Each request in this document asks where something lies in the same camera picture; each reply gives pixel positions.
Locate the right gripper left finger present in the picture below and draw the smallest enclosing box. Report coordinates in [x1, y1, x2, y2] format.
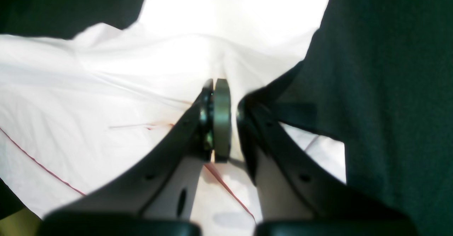
[46, 79, 232, 222]

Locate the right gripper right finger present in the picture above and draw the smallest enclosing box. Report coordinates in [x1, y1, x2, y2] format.
[237, 96, 411, 226]

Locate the pink T-shirt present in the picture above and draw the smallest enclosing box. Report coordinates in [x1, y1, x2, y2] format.
[1, 0, 328, 219]

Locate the black table cloth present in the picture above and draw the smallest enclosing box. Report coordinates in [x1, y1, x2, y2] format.
[0, 0, 453, 236]

